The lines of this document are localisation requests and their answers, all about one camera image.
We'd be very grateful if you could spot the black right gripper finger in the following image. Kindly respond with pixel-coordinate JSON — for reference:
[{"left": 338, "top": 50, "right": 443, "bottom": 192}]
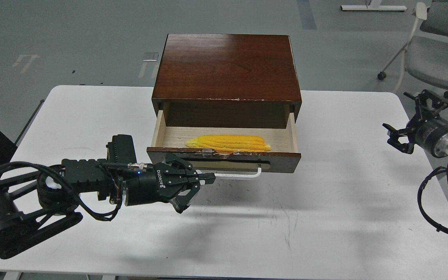
[
  {"left": 403, "top": 90, "right": 448, "bottom": 121},
  {"left": 382, "top": 123, "right": 417, "bottom": 154}
]

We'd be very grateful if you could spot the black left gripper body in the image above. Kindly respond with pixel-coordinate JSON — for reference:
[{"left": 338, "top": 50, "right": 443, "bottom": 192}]
[{"left": 124, "top": 163, "right": 178, "bottom": 206}]

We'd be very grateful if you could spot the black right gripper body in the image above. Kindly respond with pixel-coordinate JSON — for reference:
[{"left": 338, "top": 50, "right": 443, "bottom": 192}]
[{"left": 415, "top": 117, "right": 448, "bottom": 158}]

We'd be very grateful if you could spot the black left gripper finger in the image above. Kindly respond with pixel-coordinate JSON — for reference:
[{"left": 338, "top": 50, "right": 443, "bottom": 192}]
[
  {"left": 164, "top": 154, "right": 216, "bottom": 186},
  {"left": 170, "top": 183, "right": 201, "bottom": 214}
]

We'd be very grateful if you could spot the yellow corn cob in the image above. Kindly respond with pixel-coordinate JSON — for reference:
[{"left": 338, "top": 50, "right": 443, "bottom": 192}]
[{"left": 184, "top": 135, "right": 271, "bottom": 154}]

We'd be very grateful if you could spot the wooden drawer with white handle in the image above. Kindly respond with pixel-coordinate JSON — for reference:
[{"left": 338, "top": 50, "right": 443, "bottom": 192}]
[{"left": 147, "top": 109, "right": 302, "bottom": 180}]

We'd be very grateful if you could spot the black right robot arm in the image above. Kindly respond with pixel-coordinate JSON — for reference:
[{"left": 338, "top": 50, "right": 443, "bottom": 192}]
[{"left": 383, "top": 90, "right": 448, "bottom": 234}]

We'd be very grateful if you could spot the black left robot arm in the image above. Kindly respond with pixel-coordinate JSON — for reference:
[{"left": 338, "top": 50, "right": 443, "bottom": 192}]
[{"left": 0, "top": 154, "right": 215, "bottom": 259}]

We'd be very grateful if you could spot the grey office chair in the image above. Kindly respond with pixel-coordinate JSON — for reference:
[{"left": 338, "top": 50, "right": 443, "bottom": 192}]
[{"left": 393, "top": 0, "right": 448, "bottom": 93}]

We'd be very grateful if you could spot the dark wooden cabinet box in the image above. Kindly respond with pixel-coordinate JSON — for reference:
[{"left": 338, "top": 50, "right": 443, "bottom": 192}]
[{"left": 152, "top": 33, "right": 302, "bottom": 129}]

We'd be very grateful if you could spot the white table base bar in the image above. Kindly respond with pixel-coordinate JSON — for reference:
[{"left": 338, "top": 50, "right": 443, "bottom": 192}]
[{"left": 340, "top": 0, "right": 407, "bottom": 12}]

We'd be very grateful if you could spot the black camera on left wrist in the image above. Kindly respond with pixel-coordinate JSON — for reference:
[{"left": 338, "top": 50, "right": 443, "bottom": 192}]
[{"left": 106, "top": 134, "right": 137, "bottom": 164}]

